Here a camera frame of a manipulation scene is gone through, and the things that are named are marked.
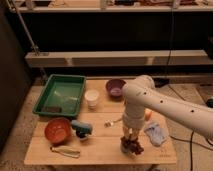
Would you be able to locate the orange fruit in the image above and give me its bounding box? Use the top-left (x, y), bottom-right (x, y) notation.
top-left (145, 109), bottom-right (152, 121)

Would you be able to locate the white paper cup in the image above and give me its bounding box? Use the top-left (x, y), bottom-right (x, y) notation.
top-left (84, 89), bottom-right (99, 108)

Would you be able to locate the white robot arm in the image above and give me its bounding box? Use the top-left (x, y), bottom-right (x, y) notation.
top-left (122, 75), bottom-right (213, 140)

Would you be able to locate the wooden shelf beam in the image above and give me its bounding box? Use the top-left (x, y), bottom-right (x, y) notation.
top-left (25, 50), bottom-right (213, 68)

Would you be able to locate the dark sponge in tray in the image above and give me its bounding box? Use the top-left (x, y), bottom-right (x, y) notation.
top-left (41, 107), bottom-right (62, 113)

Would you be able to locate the black floor cable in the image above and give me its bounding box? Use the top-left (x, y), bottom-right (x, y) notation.
top-left (166, 83), bottom-right (213, 171)

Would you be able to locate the dark red grape bunch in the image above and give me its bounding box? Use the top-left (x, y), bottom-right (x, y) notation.
top-left (121, 137), bottom-right (144, 155)

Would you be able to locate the light blue cloth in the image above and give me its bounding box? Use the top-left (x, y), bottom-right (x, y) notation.
top-left (144, 121), bottom-right (168, 147)

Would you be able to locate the blue plastic cup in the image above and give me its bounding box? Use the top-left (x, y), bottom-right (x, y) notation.
top-left (120, 144), bottom-right (133, 157)

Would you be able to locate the orange bowl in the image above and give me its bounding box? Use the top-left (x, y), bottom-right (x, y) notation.
top-left (44, 117), bottom-right (71, 144)

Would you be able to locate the teal dish brush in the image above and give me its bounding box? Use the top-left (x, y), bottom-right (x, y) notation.
top-left (71, 120), bottom-right (93, 139)

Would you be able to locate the green plastic tray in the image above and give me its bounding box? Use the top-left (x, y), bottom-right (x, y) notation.
top-left (33, 74), bottom-right (86, 118)

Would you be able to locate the purple bowl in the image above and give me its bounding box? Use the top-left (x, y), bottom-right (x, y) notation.
top-left (105, 79), bottom-right (126, 97)

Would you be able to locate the metal stand pole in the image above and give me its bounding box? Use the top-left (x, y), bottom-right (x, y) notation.
top-left (9, 0), bottom-right (50, 57)

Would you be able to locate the silver fork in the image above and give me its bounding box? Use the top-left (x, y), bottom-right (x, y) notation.
top-left (104, 118), bottom-right (122, 128)

